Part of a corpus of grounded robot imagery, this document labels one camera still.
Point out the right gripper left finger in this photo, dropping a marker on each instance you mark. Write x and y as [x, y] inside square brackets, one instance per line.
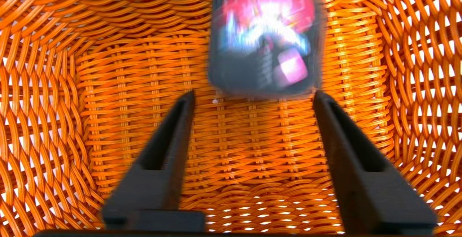
[155, 186]

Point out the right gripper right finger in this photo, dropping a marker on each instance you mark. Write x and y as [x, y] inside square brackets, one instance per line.
[371, 193]

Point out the small black food carton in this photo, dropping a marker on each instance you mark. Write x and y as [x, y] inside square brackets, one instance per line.
[263, 49]

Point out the orange wicker basket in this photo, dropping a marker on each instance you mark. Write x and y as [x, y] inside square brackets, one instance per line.
[72, 121]

